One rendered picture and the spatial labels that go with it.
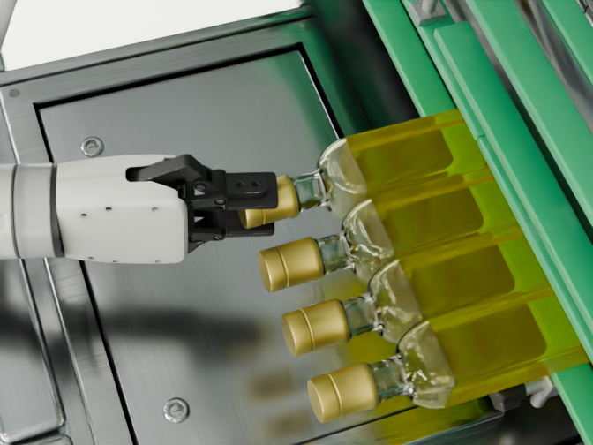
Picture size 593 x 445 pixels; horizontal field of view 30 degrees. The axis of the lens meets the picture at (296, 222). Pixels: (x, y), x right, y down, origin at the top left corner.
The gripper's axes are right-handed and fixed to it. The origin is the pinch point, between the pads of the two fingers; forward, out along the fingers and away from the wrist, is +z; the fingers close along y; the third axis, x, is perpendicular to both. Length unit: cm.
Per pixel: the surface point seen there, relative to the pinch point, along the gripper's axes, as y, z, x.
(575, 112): 13.6, 22.7, -1.3
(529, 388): -4.8, 21.6, -14.9
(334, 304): 1.3, 5.7, -9.8
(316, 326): 1.3, 4.1, -11.6
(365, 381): 1.9, 7.2, -16.4
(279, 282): 0.3, 1.7, -7.3
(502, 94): 6.1, 20.5, 6.1
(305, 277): 0.1, 3.9, -6.8
